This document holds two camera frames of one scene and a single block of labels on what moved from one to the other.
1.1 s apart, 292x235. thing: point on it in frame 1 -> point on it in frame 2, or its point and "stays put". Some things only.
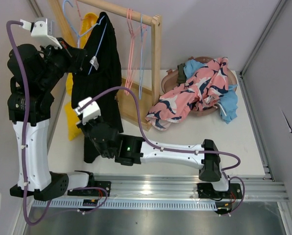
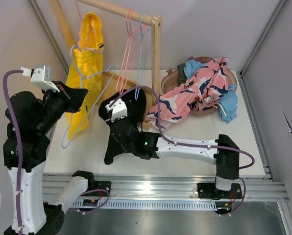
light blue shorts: (228, 104) stays put
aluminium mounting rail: (254, 187) stays put
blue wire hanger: (78, 35) -> (113, 68)
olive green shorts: (182, 77) stays put
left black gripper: (73, 56) -> (74, 97)
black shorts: (100, 80) -> (134, 103)
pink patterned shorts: (202, 90) stays put
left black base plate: (106, 185) stays put
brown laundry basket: (169, 81) stays put
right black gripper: (84, 127) -> (125, 120)
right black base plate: (206, 191) stays put
